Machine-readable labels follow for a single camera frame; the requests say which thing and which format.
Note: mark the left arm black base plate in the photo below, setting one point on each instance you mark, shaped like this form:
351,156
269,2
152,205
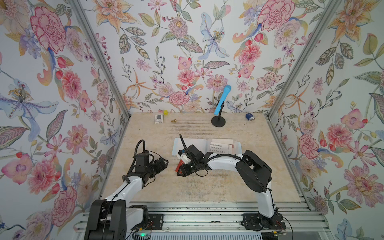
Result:
150,222

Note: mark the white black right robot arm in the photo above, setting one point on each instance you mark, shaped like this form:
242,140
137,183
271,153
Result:
255,173

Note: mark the small blue cylinder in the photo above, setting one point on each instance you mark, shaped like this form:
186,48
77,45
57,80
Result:
250,117

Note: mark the aluminium corner post left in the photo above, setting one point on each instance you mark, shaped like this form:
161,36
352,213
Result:
94,44

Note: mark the aluminium corner post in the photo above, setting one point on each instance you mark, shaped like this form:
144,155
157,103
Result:
326,16
94,44

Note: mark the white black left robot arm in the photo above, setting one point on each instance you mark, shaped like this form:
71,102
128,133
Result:
112,218

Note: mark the white playing card box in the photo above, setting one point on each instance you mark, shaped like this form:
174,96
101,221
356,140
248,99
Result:
159,118

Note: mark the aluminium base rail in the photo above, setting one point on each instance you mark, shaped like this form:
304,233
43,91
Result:
222,221

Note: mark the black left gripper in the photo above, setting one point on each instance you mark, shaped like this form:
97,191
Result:
159,167

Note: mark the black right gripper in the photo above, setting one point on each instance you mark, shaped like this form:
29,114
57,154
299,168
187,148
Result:
185,171

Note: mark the red card pink characters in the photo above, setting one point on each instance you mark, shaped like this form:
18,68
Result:
179,165

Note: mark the white card black text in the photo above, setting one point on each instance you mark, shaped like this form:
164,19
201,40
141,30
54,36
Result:
220,148

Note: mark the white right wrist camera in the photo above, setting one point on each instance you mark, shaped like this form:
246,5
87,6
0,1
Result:
183,156

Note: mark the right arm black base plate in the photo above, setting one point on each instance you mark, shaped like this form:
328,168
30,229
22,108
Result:
258,222

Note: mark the aluminium corner post right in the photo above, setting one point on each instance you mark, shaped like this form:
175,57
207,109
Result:
326,16

